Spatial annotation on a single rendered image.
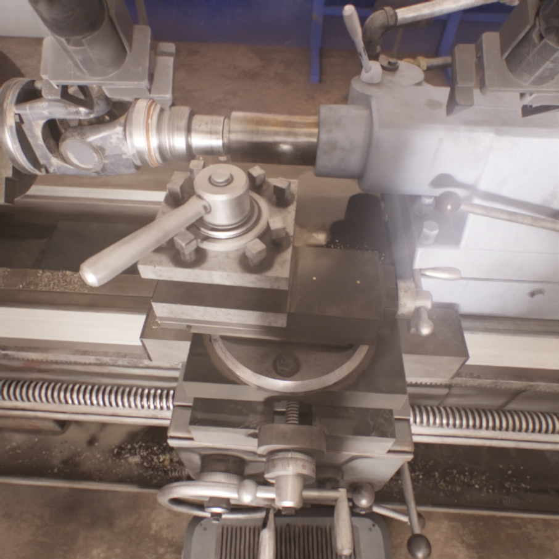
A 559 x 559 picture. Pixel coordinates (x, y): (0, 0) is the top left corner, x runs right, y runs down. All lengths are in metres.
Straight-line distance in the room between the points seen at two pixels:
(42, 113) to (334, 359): 0.57
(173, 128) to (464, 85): 0.41
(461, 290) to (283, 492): 0.44
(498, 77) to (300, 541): 1.07
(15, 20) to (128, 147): 3.76
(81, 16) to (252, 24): 3.44
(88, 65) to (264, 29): 3.41
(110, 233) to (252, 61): 2.70
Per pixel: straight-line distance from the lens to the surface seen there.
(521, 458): 1.28
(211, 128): 0.71
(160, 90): 0.51
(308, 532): 1.24
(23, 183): 0.91
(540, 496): 1.27
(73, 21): 0.45
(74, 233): 1.17
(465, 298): 0.82
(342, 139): 0.67
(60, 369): 1.03
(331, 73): 3.52
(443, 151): 0.67
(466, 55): 0.56
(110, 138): 0.72
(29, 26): 4.41
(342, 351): 0.62
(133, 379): 0.99
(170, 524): 1.53
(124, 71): 0.50
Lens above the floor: 1.48
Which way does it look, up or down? 51 degrees down
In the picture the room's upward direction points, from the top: 2 degrees clockwise
